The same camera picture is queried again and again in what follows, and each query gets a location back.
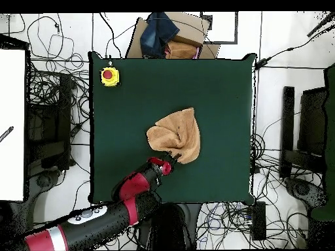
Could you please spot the dark green tablecloth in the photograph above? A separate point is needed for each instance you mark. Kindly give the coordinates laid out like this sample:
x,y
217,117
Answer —
x,y
157,86

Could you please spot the brown cardboard box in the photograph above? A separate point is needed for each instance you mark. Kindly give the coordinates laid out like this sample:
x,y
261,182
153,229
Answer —
x,y
188,28

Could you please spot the dark square floor frame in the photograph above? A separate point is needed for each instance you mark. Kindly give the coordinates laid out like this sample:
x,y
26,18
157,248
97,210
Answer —
x,y
222,42

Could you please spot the black power adapter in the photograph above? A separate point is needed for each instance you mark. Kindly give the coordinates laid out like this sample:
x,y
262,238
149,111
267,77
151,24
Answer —
x,y
261,63

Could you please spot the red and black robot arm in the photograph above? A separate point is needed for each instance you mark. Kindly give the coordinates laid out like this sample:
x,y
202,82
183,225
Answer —
x,y
133,183

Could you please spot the blue denim jeans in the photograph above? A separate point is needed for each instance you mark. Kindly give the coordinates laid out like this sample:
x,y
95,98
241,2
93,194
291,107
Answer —
x,y
157,34

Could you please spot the black tripod leg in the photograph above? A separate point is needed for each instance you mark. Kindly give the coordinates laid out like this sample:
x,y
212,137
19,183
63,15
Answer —
x,y
320,24

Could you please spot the black flat floor bar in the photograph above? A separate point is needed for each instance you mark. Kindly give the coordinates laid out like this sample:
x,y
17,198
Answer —
x,y
288,117

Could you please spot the black caster base leg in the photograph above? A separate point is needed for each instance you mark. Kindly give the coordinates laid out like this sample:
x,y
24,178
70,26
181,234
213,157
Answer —
x,y
44,180
301,188

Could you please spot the tan terry towel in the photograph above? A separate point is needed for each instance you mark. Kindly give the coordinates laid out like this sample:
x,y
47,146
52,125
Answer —
x,y
180,130

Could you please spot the green cloth covered table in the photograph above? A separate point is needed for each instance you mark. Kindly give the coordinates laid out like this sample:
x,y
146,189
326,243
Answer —
x,y
330,130

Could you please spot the yellow emergency stop button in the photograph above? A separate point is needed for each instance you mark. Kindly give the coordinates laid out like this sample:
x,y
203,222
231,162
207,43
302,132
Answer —
x,y
110,77

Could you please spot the orange folded towel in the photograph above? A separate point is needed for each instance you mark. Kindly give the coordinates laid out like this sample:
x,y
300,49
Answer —
x,y
180,49

